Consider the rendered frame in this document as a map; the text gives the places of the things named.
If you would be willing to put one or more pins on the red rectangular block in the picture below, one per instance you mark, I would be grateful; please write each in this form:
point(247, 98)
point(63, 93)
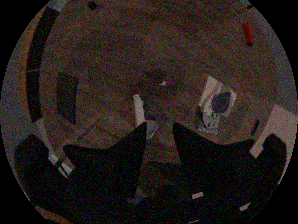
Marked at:
point(249, 37)

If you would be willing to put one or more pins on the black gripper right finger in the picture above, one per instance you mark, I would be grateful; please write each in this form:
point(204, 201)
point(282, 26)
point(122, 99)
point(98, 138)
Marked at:
point(202, 159)

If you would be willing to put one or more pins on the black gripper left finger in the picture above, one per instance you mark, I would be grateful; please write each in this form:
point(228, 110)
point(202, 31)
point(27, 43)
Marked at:
point(122, 161)

